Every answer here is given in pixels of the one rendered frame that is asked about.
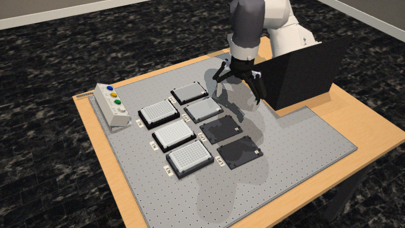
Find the white button panel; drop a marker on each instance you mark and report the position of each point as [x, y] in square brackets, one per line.
[111, 106]

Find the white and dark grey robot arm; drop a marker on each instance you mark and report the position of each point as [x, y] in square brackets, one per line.
[249, 17]

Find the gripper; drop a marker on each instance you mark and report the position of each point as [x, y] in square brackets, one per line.
[242, 69]

